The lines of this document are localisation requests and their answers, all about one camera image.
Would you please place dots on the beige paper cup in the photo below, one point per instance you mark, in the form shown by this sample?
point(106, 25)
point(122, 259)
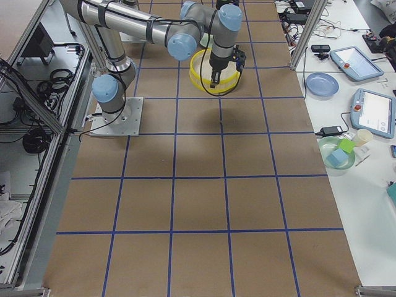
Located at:
point(362, 137)

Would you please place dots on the teach pendant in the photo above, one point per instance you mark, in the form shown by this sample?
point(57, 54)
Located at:
point(373, 111)
point(355, 64)

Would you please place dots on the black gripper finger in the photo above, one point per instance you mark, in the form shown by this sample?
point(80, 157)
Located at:
point(213, 79)
point(218, 75)

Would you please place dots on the upper teach pendant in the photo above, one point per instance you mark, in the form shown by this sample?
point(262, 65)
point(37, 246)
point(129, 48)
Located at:
point(355, 64)

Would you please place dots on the blue foam block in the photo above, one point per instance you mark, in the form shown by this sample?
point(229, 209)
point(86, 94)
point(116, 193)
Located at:
point(337, 158)

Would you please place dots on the lower teach pendant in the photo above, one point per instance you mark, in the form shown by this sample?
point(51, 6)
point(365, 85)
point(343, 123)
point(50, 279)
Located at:
point(373, 111)

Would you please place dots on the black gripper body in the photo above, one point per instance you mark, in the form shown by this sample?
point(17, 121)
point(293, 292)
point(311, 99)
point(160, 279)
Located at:
point(217, 64)

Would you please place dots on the green foam block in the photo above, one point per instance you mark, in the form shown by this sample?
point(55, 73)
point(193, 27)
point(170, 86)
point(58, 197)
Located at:
point(346, 145)

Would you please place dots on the aluminium frame post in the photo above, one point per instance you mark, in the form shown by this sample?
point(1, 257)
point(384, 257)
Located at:
point(311, 23)

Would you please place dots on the white crumpled cloth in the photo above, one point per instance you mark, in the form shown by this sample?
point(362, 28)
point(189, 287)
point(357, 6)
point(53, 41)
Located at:
point(11, 210)

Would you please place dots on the black power adapter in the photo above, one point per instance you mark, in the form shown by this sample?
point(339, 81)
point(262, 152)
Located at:
point(330, 131)

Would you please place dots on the blue plate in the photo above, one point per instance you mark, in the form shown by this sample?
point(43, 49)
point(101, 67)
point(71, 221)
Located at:
point(322, 84)

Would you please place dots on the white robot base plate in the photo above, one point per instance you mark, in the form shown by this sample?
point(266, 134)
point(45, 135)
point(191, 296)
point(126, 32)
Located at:
point(125, 124)

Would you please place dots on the light green plate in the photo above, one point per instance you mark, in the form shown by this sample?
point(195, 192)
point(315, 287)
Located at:
point(206, 41)

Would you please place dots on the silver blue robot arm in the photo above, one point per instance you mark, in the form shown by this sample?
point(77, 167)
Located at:
point(180, 37)

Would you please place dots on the green bowl with blocks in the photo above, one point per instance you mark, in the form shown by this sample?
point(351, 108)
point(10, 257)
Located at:
point(329, 144)

